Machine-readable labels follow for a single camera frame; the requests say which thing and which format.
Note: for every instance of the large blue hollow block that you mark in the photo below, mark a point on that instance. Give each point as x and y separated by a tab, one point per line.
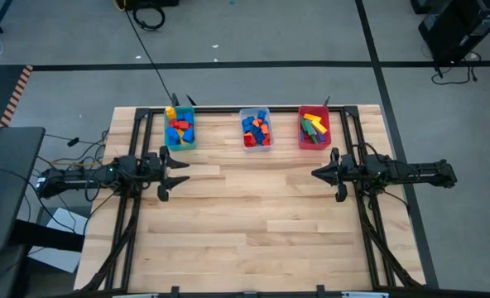
172	134

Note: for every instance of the black table edge rail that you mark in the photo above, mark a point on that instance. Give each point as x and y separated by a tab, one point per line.
346	132
145	132
212	295

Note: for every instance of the large red stud block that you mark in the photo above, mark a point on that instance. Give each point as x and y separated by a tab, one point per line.
179	124

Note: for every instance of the small red block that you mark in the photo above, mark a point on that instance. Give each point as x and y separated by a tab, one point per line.
266	140
249	140

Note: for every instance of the white board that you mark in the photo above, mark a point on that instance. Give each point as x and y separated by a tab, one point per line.
59	256

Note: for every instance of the small black bracket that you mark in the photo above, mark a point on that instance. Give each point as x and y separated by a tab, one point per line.
191	100
174	289
320	289
327	101
174	99

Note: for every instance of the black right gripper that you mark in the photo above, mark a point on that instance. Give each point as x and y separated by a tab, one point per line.
338	174

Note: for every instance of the small orange block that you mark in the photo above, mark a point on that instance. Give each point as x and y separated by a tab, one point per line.
256	122
264	129

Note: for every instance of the small green block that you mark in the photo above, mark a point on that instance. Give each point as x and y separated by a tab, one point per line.
313	139

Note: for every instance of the wide blue brick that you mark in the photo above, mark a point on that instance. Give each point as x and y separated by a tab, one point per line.
260	136

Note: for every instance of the clear plastic bin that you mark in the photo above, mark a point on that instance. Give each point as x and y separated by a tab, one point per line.
257	150

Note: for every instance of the blue two-stud brick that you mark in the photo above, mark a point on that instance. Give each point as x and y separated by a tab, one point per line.
248	122

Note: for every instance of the black desk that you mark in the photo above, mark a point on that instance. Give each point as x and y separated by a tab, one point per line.
9	186

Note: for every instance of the small blue stud brick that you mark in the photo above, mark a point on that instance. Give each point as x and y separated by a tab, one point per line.
261	115

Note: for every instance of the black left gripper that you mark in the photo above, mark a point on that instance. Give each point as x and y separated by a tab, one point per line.
164	171

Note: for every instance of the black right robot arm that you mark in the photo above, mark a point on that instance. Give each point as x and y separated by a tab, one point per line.
419	174

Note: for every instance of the thick green wooden block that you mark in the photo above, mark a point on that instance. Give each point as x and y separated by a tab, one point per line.
304	125

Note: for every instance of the teal translucent plastic bin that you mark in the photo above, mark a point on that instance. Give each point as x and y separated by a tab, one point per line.
180	148

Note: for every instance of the black computer cabinet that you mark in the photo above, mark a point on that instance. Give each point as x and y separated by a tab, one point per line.
456	29

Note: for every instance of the orange black hazard strip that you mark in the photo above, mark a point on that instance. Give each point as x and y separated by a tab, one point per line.
15	96

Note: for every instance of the red plastic bin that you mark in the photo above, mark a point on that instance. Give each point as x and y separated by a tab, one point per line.
311	147

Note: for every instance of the black equipment box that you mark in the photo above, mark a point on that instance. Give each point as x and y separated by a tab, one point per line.
150	3

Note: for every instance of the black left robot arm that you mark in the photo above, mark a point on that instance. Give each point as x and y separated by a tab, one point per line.
71	181

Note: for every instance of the black desk foot bar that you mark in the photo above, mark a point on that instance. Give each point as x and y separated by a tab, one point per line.
46	236

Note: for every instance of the small blue block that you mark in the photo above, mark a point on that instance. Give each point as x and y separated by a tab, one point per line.
255	130

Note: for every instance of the purple wooden block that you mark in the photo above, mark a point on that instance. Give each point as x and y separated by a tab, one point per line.
321	137

